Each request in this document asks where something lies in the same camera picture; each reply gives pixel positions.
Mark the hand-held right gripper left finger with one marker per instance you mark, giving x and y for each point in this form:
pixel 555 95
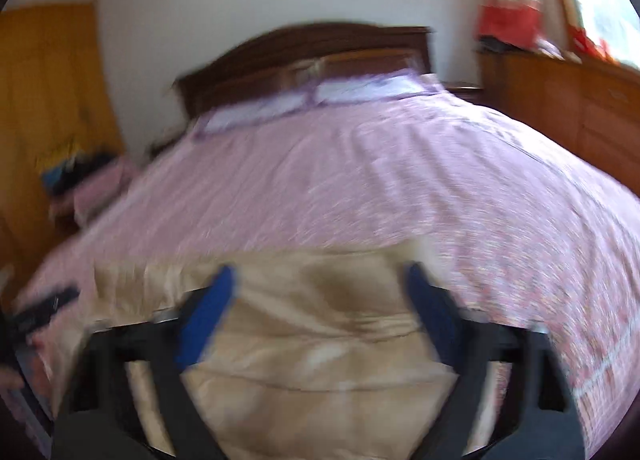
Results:
pixel 210 310

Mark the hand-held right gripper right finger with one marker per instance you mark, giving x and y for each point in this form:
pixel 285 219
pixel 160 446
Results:
pixel 432 310

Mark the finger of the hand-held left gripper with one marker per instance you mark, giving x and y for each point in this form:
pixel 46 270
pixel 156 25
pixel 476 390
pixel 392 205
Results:
pixel 45 307

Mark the beige puffer jacket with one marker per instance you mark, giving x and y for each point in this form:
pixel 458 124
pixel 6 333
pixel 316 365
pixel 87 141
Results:
pixel 310 340

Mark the pile of clothes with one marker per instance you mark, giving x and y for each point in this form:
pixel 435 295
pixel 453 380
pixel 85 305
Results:
pixel 520 45

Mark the table with pink cloth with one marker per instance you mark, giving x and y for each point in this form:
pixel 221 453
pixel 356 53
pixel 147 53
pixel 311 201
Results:
pixel 97 190

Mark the pink floral bedspread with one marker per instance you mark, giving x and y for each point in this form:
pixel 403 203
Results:
pixel 400 180

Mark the black bag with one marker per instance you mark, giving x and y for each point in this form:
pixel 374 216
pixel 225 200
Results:
pixel 82 168

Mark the purple frilled pillow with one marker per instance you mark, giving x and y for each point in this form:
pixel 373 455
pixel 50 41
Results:
pixel 370 86
pixel 250 113

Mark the yellow wooden wardrobe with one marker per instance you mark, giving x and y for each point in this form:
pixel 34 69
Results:
pixel 45 105

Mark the long wooden drawer cabinet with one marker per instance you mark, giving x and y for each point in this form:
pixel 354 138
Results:
pixel 565 100

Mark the dark wooden headboard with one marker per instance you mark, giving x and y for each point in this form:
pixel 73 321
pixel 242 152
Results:
pixel 300 58

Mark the cream and red curtain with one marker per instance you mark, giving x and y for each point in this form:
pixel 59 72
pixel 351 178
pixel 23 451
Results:
pixel 510 20

